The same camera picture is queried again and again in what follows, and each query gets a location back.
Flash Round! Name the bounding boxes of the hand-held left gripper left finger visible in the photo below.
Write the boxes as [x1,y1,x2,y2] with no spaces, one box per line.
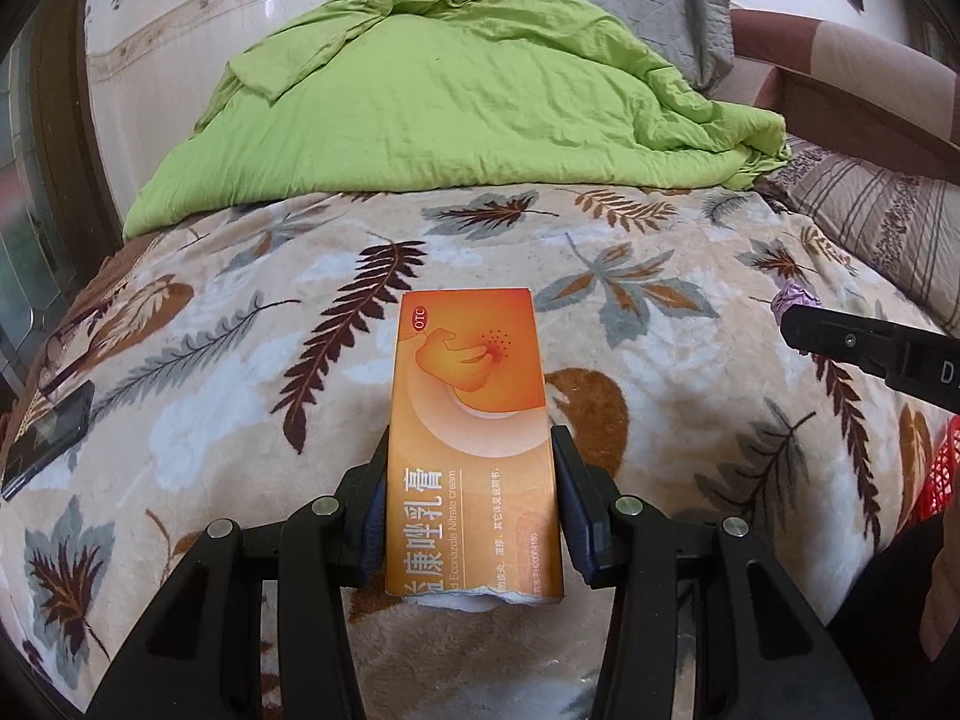
[86,426,391,720]

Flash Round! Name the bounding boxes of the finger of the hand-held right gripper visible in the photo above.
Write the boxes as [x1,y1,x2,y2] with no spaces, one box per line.
[780,304,912,391]

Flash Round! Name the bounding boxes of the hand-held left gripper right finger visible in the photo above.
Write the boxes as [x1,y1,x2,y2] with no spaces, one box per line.
[550,426,875,720]

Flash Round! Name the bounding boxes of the pink paper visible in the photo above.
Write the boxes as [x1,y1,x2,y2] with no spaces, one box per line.
[769,281,822,327]

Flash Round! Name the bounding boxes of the red plastic basket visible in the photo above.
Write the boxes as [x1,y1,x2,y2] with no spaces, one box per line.
[919,416,960,522]

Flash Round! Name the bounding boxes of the orange medicine box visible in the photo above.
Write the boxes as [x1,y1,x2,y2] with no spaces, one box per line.
[382,286,565,608]

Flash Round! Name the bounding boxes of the person's right forearm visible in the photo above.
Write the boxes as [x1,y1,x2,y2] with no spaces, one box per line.
[919,529,960,665]

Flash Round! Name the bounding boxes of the striped pillow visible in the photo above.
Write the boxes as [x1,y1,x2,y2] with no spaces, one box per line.
[757,135,960,335]

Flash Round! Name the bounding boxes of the leaf-print blanket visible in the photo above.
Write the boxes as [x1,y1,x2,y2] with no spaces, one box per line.
[0,184,953,720]

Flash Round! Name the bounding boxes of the person's dark clothing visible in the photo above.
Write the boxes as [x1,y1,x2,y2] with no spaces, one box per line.
[825,514,960,720]

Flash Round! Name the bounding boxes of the brown headboard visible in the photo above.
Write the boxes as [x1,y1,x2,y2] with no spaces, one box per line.
[705,4,960,166]

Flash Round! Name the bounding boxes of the black phone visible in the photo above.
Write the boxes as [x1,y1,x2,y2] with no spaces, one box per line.
[0,380,97,502]

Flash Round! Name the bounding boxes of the grey quilted pillow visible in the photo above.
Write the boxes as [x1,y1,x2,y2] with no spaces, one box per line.
[480,0,734,98]

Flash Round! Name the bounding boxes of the green quilt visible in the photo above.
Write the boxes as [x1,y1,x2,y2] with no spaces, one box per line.
[122,0,790,241]

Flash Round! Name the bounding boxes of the wooden door with glass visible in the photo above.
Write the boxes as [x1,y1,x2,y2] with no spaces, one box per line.
[0,0,125,391]

